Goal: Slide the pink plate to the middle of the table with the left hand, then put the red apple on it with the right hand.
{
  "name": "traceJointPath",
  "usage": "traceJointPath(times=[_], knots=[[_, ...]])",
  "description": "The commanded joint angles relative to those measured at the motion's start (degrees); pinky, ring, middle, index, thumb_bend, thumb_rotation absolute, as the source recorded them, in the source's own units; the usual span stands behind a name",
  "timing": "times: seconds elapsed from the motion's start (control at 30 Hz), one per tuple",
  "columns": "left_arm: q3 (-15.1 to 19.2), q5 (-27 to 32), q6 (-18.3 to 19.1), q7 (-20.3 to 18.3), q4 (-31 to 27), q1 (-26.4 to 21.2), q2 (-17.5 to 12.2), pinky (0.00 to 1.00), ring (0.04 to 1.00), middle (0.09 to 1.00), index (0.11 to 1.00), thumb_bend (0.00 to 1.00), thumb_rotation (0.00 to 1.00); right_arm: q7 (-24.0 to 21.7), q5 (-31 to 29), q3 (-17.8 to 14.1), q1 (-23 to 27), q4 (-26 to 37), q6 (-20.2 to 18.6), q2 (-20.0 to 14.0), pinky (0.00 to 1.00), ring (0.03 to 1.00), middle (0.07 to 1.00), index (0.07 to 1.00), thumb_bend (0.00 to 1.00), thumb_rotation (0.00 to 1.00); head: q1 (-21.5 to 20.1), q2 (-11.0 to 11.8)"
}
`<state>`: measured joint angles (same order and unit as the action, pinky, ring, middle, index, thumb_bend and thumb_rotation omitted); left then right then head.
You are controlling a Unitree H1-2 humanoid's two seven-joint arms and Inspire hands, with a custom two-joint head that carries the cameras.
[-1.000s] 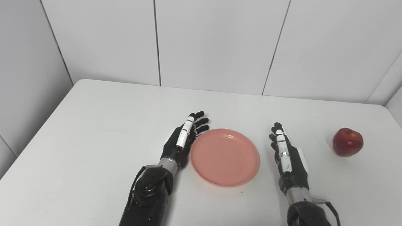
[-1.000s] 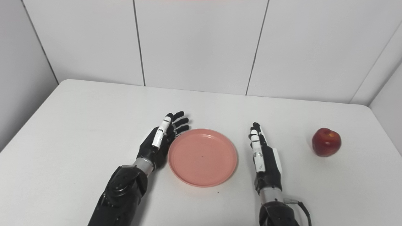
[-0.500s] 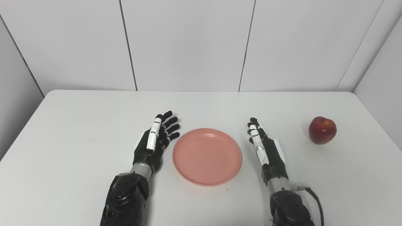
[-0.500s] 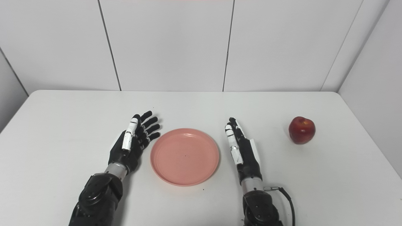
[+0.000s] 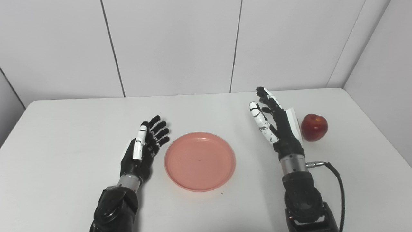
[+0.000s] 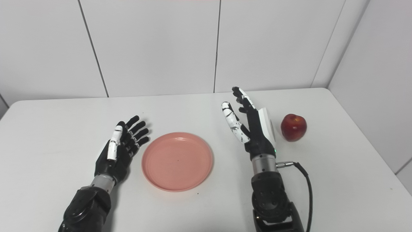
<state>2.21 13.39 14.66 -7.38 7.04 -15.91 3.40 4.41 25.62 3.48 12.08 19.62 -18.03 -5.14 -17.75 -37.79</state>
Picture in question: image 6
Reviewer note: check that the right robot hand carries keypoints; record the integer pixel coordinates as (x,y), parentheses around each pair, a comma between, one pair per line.
(254,129)

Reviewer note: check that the red apple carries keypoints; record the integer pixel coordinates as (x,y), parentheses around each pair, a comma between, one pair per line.
(293,127)

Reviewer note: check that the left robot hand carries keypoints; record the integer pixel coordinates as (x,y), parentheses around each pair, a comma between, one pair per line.
(120,148)

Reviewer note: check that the pink plate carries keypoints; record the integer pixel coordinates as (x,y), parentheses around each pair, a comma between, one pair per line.
(177,161)

